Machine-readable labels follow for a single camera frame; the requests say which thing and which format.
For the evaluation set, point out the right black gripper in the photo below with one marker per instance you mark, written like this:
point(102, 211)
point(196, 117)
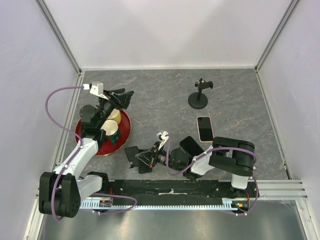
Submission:
point(152, 154)

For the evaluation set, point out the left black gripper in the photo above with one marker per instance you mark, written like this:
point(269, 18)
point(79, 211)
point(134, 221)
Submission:
point(121, 101)

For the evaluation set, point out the black folding phone stand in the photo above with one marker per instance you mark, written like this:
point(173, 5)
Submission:
point(130, 154)

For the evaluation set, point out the pink-case smartphone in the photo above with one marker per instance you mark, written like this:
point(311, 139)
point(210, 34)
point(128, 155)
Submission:
point(205, 129)

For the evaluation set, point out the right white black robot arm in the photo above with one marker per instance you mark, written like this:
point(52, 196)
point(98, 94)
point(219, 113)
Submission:
point(233, 156)

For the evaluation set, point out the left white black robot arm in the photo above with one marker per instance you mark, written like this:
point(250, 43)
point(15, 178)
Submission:
point(73, 165)

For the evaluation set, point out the black round-base phone holder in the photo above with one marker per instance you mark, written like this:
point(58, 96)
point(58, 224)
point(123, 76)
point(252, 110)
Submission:
point(198, 100)

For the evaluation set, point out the yellow cup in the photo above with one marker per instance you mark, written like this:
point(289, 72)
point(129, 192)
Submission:
point(115, 116)

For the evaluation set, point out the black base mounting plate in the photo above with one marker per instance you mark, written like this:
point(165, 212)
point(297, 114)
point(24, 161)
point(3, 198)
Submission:
point(214, 188)

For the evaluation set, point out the red round tray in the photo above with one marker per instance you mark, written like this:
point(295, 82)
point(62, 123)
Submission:
point(122, 142)

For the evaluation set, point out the cream paper cup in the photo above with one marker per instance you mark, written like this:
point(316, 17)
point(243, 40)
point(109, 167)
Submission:
point(110, 127)

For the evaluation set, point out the green mug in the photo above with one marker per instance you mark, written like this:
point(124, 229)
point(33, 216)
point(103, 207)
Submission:
point(113, 138)

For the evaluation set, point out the black smartphone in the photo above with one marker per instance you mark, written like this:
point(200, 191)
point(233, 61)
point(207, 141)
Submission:
point(191, 147)

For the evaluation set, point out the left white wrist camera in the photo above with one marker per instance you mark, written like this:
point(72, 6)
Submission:
point(95, 88)

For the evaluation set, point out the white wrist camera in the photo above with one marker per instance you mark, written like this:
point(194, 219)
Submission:
point(163, 136)
point(95, 88)

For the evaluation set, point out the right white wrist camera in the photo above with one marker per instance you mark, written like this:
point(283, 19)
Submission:
point(163, 136)

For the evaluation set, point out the slotted cable duct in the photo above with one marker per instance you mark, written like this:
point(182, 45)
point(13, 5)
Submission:
point(97, 204)

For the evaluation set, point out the left aluminium frame post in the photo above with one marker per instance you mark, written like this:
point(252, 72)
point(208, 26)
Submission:
point(43, 7)

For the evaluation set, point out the aluminium frame post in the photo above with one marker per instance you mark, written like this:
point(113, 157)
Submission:
point(277, 33)
point(43, 7)

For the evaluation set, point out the front aluminium rail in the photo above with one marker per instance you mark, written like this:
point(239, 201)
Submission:
point(282, 188)

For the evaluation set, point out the right aluminium frame post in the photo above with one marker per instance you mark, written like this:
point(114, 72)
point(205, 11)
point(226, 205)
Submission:
point(277, 33)

